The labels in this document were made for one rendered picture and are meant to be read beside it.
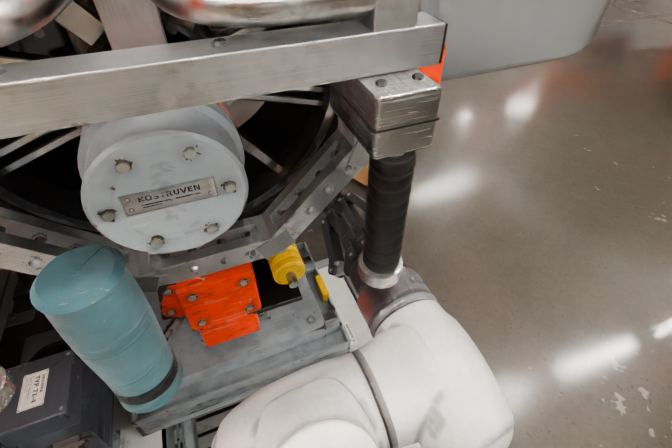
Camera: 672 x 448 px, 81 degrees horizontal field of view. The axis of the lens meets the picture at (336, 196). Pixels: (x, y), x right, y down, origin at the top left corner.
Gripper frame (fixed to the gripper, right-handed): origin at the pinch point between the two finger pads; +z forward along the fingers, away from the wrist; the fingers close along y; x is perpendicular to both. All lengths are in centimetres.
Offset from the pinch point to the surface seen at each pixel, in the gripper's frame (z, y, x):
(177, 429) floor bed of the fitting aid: -3, -67, -12
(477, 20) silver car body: 10.4, 37.4, -7.2
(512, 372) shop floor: -19, -13, -77
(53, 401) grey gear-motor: -8, -49, 20
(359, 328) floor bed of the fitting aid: 5, -33, -46
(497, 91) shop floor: 122, 64, -154
